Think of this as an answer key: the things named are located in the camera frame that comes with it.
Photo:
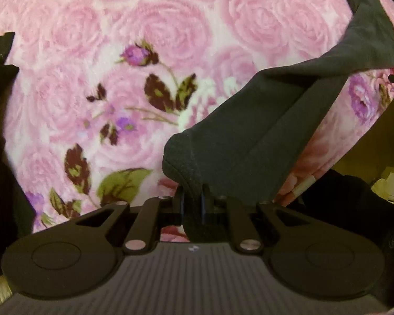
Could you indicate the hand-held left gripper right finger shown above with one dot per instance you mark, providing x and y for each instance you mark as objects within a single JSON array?
[{"x": 203, "y": 205}]

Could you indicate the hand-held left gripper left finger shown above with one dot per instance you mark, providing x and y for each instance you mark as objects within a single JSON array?
[{"x": 181, "y": 203}]

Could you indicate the dark grey garment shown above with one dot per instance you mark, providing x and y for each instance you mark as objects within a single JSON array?
[{"x": 249, "y": 131}]

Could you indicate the white box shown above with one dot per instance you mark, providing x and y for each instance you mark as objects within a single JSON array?
[{"x": 392, "y": 185}]

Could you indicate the pink floral blanket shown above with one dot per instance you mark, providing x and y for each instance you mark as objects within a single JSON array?
[{"x": 151, "y": 55}]

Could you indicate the black cloth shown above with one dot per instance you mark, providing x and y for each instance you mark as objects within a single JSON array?
[{"x": 0, "y": 121}]

